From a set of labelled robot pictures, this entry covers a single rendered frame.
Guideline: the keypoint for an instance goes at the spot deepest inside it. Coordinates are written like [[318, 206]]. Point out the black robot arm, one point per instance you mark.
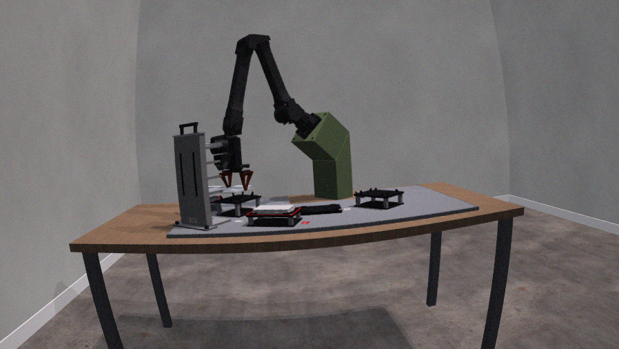
[[233, 120]]

